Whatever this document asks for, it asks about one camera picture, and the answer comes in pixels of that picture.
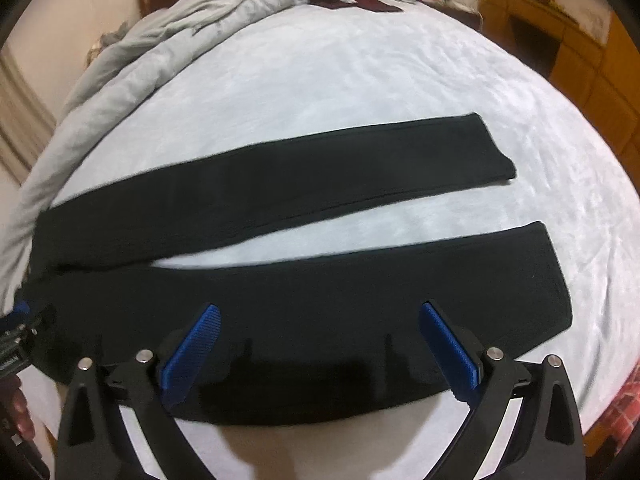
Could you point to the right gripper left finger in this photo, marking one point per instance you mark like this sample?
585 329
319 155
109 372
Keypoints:
93 441

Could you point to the left hand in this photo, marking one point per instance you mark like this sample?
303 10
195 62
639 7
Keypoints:
13 399

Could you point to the black pants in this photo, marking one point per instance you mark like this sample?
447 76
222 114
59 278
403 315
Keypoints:
302 340

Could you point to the beige curtain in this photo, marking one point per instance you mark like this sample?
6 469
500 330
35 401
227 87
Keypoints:
26 124

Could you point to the grey quilt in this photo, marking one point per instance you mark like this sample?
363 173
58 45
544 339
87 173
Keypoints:
165 35

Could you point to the wooden cabinet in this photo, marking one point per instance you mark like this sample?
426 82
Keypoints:
601 80

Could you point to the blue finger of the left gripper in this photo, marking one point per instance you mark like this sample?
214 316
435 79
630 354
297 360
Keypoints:
15 310

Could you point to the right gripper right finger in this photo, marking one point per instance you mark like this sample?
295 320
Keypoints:
546 440

